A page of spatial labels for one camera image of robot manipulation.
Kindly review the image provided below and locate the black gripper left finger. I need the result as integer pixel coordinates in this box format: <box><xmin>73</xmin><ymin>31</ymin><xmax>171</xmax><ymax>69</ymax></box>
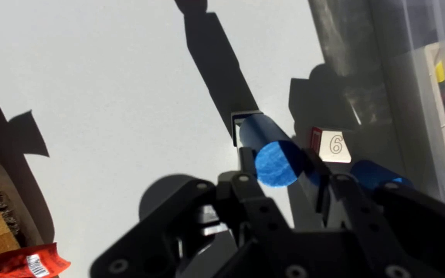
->
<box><xmin>90</xmin><ymin>145</ymin><xmax>297</xmax><ymax>278</ymax></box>

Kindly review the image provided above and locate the blue toy cylinder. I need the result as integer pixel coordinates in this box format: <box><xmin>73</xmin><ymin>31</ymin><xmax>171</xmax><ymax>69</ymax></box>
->
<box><xmin>351</xmin><ymin>157</ymin><xmax>412</xmax><ymax>193</ymax></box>
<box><xmin>236</xmin><ymin>113</ymin><xmax>306</xmax><ymax>188</ymax></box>

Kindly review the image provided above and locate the wooden cube with number six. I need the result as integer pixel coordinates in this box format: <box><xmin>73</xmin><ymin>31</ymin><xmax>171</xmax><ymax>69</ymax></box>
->
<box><xmin>306</xmin><ymin>125</ymin><xmax>355</xmax><ymax>165</ymax></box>

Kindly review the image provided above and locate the clear plastic storage bin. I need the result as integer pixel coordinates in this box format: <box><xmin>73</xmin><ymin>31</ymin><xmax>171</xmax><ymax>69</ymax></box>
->
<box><xmin>366</xmin><ymin>0</ymin><xmax>445</xmax><ymax>210</ymax></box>

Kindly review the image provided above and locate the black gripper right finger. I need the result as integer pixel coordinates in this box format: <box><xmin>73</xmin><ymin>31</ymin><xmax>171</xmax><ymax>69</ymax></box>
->
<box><xmin>304</xmin><ymin>153</ymin><xmax>445</xmax><ymax>278</ymax></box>

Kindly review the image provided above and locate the red candy bar wrapper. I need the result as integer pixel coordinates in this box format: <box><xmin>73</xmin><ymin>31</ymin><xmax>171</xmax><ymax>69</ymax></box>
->
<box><xmin>0</xmin><ymin>242</ymin><xmax>73</xmax><ymax>278</ymax></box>

